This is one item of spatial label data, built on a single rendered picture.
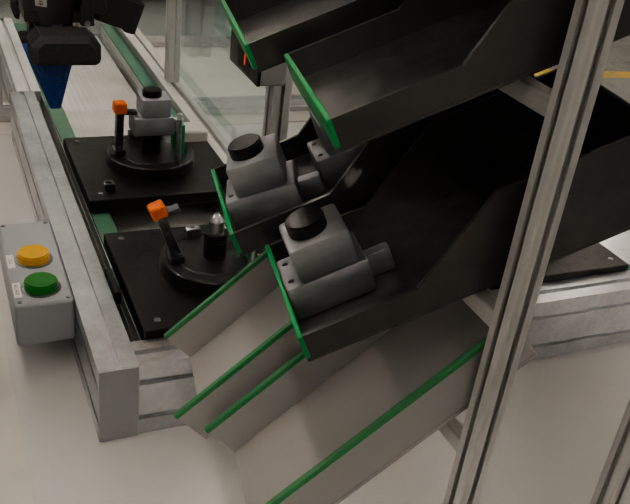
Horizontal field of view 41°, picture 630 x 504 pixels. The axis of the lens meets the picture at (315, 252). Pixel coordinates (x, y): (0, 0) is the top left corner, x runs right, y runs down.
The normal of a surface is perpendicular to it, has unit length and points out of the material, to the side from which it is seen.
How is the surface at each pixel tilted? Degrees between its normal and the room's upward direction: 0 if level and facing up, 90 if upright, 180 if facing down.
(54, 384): 0
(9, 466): 0
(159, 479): 0
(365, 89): 25
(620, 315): 90
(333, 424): 45
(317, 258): 90
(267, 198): 94
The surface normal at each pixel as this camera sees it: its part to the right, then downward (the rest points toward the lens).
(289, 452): -0.60, -0.60
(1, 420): 0.11, -0.86
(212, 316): 0.22, 0.50
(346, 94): -0.30, -0.78
